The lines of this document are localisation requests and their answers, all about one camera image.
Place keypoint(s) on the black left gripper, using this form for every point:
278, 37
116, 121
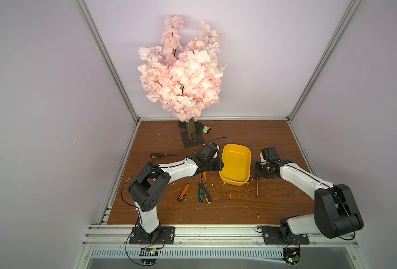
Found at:
219, 165

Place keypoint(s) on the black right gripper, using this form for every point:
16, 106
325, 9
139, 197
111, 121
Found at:
259, 170

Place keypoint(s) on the green black screwdriver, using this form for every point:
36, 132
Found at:
257, 179
201, 194

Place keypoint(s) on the small orange black screwdriver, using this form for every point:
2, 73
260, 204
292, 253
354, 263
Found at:
246, 191

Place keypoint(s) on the large orange black screwdriver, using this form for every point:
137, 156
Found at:
184, 192

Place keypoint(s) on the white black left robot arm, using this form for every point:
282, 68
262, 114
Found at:
149, 186

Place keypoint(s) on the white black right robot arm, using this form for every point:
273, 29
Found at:
335, 210

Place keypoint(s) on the yellow plastic storage box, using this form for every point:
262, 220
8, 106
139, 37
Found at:
237, 161

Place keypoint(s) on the black yellow-striped screwdriver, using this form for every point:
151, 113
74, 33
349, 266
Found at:
207, 194

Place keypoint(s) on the black yellow stubby screwdriver far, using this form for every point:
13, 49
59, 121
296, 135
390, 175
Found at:
161, 155

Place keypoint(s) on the black green work glove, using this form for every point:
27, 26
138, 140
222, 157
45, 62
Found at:
199, 127

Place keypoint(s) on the pink artificial blossom tree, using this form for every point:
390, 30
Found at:
184, 79

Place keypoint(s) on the right green circuit board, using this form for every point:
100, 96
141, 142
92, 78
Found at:
291, 256

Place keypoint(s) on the green circuit board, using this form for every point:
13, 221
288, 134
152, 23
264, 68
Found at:
149, 256
291, 256

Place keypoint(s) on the left green circuit board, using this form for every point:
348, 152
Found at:
149, 256

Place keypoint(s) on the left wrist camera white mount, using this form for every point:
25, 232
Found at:
210, 151

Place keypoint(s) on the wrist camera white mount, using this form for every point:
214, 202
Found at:
210, 151
269, 155

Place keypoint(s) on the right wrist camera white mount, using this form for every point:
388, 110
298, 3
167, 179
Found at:
269, 155

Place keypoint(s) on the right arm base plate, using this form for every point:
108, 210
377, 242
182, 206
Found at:
279, 235

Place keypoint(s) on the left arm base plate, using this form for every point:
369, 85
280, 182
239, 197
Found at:
162, 235

